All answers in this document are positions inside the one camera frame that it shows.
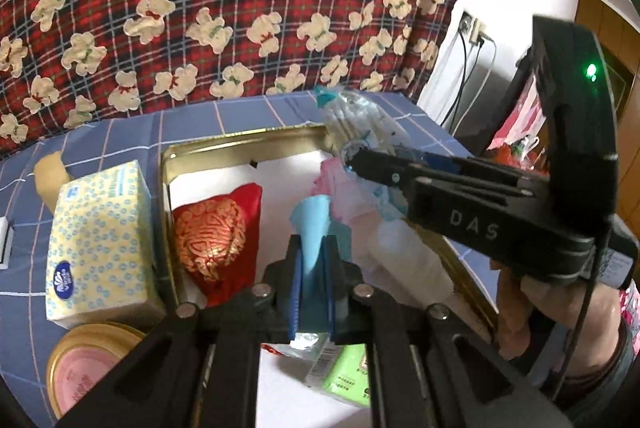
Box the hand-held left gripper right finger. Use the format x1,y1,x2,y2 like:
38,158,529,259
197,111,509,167
324,235,571,428

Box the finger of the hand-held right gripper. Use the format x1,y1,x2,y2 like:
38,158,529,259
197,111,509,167
394,147,549,190
344,149,532,200

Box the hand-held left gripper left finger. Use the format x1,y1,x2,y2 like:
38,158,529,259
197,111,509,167
52,235,306,428

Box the clear bag of cotton swabs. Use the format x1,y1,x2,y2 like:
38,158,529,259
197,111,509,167
314,85,417,165

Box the white towel pink stitching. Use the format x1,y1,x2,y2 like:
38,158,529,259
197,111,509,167
367,218,447,291

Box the red embroidered pouch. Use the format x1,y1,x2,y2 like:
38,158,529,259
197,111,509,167
172,182,264,309

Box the gold metal tin box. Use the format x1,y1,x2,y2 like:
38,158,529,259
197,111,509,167
159,124,501,428

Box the person's right forearm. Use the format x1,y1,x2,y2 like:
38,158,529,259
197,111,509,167
545,285,640,416

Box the person's right hand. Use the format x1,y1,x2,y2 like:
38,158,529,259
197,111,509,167
490,257,628,361

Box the pink cloth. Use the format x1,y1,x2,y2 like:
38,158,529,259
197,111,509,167
312,157,382,259

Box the green packet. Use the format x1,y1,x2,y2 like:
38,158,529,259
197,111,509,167
304,342,375,410

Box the red plastic bag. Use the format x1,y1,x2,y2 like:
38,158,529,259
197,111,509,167
487,83,551,175

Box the wooden door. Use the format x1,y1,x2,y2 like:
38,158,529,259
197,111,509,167
574,0,640,121

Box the yellow patterned tissue pack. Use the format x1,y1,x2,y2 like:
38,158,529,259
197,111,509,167
45,159,167,330

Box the red plaid bear blanket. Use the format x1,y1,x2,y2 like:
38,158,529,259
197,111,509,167
0,0,487,159

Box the blue checked bed sheet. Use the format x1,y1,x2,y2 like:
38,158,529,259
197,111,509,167
0,90,473,428

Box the round gold tin pink lid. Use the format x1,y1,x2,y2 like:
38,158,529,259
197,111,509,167
46,322,152,423

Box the yellow cloth piece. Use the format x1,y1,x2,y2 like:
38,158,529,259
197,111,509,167
34,151,74,212

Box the white plastic box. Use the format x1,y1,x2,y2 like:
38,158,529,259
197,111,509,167
0,217,12,270

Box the white cable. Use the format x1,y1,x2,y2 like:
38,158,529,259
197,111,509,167
450,37,497,135

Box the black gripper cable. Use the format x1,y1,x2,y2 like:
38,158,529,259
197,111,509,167
552,228,608,405

